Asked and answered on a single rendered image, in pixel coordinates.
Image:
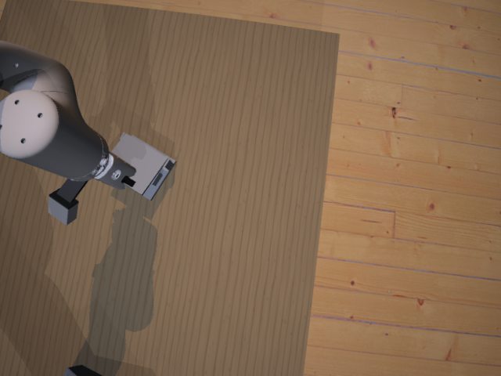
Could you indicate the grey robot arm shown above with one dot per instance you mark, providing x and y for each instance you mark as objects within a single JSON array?
[{"x": 42, "y": 126}]

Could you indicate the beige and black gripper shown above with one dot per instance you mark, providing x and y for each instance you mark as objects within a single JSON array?
[{"x": 116, "y": 171}]

